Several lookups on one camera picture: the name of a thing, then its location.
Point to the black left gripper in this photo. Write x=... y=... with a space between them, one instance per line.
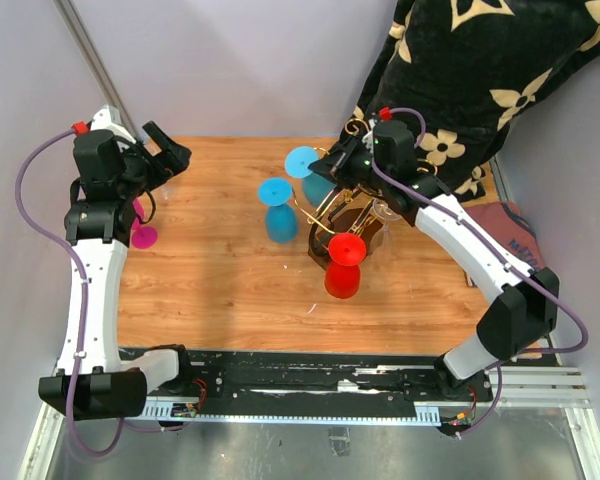
x=164 y=167

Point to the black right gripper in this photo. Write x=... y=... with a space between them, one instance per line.
x=337 y=163

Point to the gold wire wine glass rack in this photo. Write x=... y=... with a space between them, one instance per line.
x=345 y=220

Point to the magenta plastic wine glass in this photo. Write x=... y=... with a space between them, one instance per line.
x=142 y=236

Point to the maroon t-shirt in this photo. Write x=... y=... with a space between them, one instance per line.
x=504 y=223

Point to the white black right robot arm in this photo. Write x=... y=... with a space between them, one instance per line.
x=522 y=300

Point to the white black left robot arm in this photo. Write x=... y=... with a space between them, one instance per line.
x=91 y=381

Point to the blue wine glass rear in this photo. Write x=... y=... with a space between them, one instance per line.
x=315 y=188

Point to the blue wine glass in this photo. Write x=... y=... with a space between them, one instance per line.
x=315 y=188
x=280 y=218

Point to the red plastic wine glass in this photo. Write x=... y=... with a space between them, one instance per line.
x=342 y=278

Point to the clear wine glass front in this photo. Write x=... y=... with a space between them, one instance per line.
x=381 y=240

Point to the blue wine glass front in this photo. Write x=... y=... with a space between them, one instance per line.
x=280 y=218

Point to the aluminium corner profile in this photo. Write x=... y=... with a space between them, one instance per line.
x=77 y=29

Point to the black floral blanket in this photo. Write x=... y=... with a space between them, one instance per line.
x=466 y=69

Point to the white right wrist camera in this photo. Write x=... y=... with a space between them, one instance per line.
x=372 y=127

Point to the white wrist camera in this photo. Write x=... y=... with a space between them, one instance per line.
x=106 y=118
x=372 y=127

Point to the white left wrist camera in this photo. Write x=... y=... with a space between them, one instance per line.
x=106 y=118

